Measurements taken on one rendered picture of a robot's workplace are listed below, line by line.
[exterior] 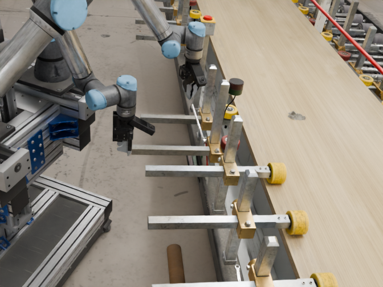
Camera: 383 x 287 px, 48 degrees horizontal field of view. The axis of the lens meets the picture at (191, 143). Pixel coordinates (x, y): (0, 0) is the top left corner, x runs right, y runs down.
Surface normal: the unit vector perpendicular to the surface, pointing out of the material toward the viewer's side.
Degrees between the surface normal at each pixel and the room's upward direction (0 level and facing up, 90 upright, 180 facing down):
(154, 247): 0
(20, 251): 0
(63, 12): 85
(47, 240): 0
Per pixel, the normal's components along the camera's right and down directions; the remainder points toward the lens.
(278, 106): 0.11, -0.80
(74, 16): 0.70, 0.42
